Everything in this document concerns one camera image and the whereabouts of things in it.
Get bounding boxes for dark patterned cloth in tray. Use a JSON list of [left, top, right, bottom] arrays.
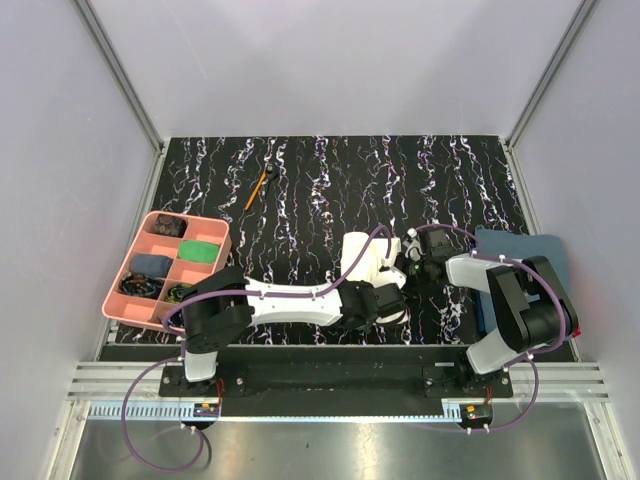
[[151, 213, 188, 238]]

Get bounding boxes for white cloth napkin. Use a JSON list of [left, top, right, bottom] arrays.
[[337, 232, 400, 293]]

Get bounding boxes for green cloth in tray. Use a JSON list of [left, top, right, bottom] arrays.
[[178, 240, 220, 264]]

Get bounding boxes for blue folded cloth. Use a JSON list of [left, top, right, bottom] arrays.
[[475, 227, 571, 334]]

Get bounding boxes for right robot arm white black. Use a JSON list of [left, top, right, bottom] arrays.
[[402, 224, 580, 397]]

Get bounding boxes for black handled utensil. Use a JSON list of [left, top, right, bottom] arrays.
[[257, 162, 279, 199]]

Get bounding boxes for pink compartment tray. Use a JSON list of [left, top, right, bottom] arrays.
[[102, 211, 232, 331]]

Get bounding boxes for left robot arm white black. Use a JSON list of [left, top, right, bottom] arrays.
[[179, 267, 407, 396]]

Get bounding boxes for orange handled utensil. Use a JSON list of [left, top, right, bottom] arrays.
[[244, 171, 267, 212]]

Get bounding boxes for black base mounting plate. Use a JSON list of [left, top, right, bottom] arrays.
[[159, 345, 513, 419]]

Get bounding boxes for grey blue cloth in tray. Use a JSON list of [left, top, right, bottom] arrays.
[[130, 253, 173, 278]]

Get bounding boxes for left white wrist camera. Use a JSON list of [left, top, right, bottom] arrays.
[[376, 266, 407, 289]]

